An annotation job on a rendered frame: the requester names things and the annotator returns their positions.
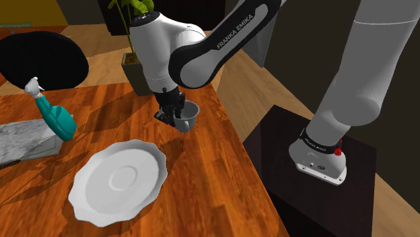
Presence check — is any white scalloped plate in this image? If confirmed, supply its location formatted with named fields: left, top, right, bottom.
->
left=67, top=139, right=168, bottom=228

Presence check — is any potted green plant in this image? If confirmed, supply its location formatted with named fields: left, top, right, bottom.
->
left=108, top=0, right=155, bottom=98

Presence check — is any white marble block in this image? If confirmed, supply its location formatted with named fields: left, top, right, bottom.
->
left=0, top=118, right=64, bottom=165

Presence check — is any black round table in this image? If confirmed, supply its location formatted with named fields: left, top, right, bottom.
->
left=0, top=31, right=90, bottom=92

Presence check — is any grey cup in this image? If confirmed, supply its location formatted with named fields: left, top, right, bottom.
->
left=173, top=100, right=201, bottom=133

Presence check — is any teal spray bottle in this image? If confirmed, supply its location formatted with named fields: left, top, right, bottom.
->
left=24, top=76, right=78, bottom=142

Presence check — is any dark robot stand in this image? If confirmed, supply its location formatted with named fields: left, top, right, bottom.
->
left=242, top=104, right=378, bottom=237

